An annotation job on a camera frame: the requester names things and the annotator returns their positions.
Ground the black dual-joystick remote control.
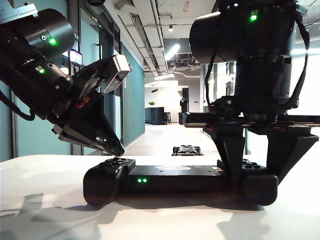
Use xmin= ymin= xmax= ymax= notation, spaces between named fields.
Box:
xmin=82 ymin=156 xmax=279 ymax=207

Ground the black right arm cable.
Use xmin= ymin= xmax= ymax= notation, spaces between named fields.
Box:
xmin=293 ymin=4 xmax=311 ymax=109

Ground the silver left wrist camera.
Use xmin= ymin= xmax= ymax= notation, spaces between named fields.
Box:
xmin=103 ymin=54 xmax=132 ymax=94

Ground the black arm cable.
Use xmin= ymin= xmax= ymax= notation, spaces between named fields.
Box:
xmin=293 ymin=4 xmax=311 ymax=109
xmin=0 ymin=89 xmax=36 ymax=121

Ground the short linear ceiling light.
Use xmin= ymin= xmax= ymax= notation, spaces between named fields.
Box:
xmin=153 ymin=73 xmax=176 ymax=81

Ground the long vertical door handle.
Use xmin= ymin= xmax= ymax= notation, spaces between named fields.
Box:
xmin=95 ymin=43 xmax=104 ymax=62

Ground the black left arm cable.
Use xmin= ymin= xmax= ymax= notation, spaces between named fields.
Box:
xmin=0 ymin=89 xmax=36 ymax=121

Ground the dark reception counter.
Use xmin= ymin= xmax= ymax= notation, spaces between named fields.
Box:
xmin=144 ymin=106 xmax=168 ymax=126

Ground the black quadruped robot dog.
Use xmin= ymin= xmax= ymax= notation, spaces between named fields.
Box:
xmin=171 ymin=144 xmax=205 ymax=157

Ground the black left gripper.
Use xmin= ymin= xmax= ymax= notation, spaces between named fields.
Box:
xmin=51 ymin=57 xmax=125 ymax=157

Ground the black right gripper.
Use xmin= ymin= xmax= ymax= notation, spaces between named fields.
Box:
xmin=183 ymin=96 xmax=320 ymax=190

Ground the long linear ceiling light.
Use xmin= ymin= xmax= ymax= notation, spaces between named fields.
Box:
xmin=164 ymin=44 xmax=181 ymax=61

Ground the glowing room display panel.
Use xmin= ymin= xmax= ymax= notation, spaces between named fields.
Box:
xmin=69 ymin=49 xmax=84 ymax=66

